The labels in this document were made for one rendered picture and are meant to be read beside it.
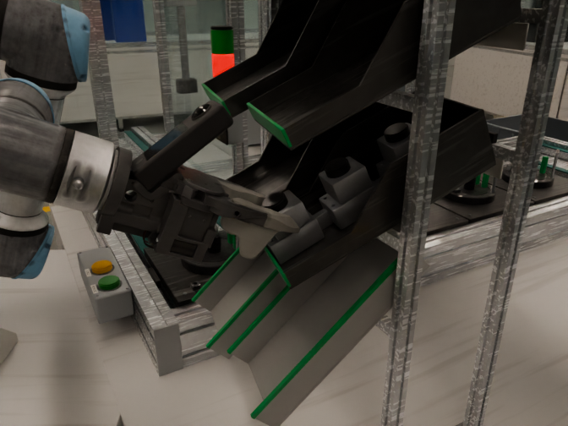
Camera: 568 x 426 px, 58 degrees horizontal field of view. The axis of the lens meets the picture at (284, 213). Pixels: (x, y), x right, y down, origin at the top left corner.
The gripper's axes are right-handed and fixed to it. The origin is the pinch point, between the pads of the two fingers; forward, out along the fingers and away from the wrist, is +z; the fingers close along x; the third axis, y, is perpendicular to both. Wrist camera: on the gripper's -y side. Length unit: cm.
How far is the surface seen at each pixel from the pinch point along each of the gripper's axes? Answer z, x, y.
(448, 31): 2.5, 10.5, -23.9
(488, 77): 398, -426, -114
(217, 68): 3, -61, -11
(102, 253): -8, -55, 35
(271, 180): 4.7, -16.7, 0.0
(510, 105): 408, -386, -92
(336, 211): 4.9, 2.7, -2.7
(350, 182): 4.8, 2.8, -6.5
